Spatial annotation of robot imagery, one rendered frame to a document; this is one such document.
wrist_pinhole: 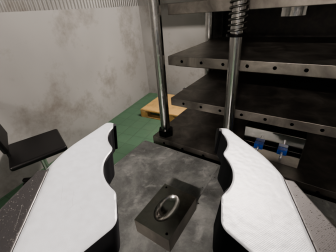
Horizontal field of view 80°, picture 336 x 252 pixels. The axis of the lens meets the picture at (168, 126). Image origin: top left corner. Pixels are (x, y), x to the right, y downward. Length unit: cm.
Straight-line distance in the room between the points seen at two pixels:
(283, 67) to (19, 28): 231
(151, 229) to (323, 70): 87
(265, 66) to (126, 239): 90
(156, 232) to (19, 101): 209
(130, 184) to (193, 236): 39
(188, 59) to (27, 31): 187
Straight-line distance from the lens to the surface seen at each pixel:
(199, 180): 101
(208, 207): 91
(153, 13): 113
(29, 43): 261
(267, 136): 113
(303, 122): 109
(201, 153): 122
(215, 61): 107
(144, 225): 79
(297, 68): 100
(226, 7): 106
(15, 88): 252
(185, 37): 377
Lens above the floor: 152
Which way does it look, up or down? 30 degrees down
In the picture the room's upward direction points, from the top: 5 degrees counter-clockwise
